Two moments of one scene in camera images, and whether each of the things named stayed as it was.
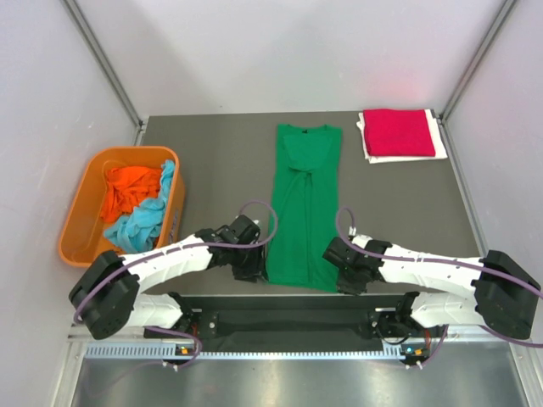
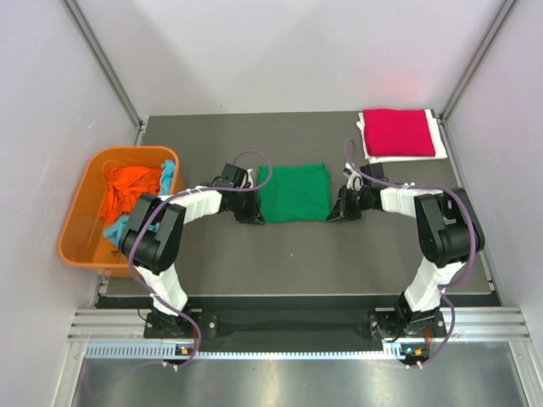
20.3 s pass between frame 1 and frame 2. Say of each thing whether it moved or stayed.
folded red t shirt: stayed
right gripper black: moved
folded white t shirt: stayed
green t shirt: moved
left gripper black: moved
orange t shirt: stayed
